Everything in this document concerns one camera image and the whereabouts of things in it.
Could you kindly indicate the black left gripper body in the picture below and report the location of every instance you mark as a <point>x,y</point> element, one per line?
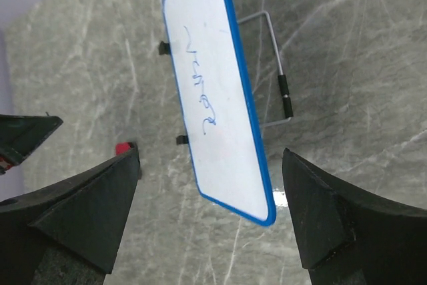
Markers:
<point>22,135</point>

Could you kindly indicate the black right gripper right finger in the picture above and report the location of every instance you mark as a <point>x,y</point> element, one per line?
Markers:
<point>347,235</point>

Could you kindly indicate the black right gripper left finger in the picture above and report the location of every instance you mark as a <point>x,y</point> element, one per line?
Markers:
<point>69,232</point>

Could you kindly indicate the red whiteboard eraser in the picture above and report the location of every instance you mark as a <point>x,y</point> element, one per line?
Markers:
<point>123,147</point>

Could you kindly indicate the blue framed small whiteboard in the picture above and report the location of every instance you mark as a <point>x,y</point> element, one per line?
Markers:
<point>219,113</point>

